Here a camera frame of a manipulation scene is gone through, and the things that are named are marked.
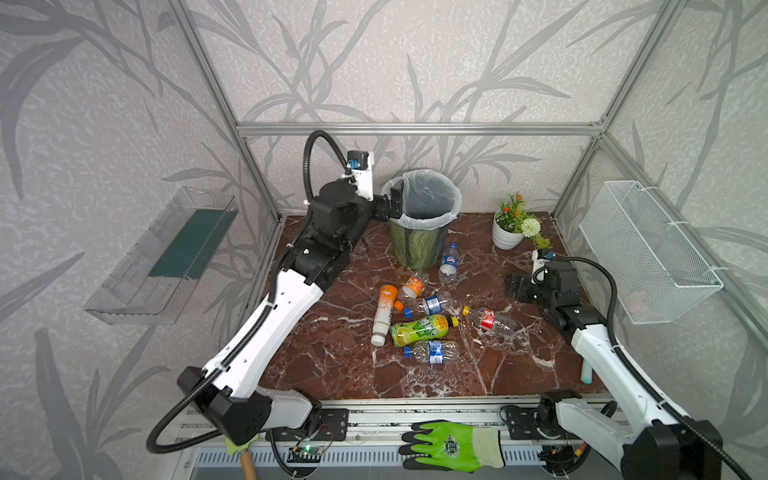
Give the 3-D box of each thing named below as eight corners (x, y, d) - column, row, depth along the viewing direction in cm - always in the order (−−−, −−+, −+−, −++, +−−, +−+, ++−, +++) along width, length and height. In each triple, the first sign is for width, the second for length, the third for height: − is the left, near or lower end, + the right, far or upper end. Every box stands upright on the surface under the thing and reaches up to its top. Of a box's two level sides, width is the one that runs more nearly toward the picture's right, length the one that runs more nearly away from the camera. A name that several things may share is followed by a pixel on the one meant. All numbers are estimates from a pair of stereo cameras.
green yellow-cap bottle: (395, 349, 86) (394, 344, 82) (390, 331, 89) (389, 325, 86) (458, 331, 89) (460, 325, 86) (451, 314, 93) (452, 308, 89)
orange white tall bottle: (368, 344, 88) (366, 338, 85) (382, 290, 101) (381, 282, 97) (385, 347, 88) (384, 341, 84) (397, 292, 100) (397, 284, 96)
